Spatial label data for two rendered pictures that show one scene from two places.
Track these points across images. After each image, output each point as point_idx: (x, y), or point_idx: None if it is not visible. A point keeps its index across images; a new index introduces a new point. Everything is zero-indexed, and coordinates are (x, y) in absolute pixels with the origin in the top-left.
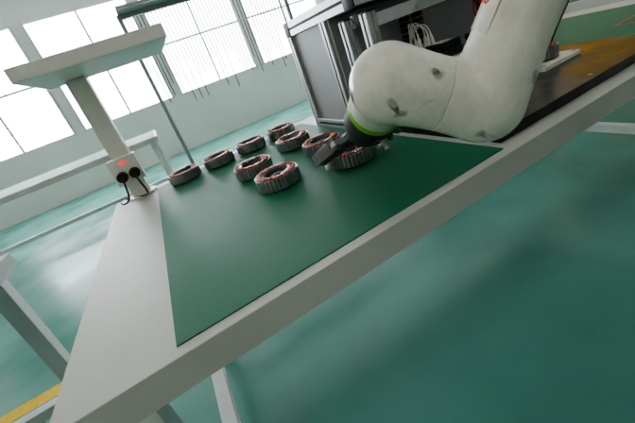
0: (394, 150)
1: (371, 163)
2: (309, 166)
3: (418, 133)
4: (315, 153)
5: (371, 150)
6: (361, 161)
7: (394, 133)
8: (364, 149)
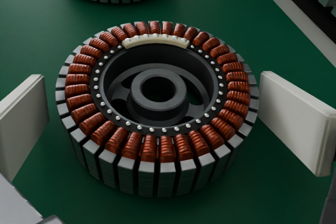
0: (310, 173)
1: (202, 217)
2: (29, 31)
3: None
4: None
5: (231, 158)
6: (165, 193)
7: (321, 42)
8: (201, 162)
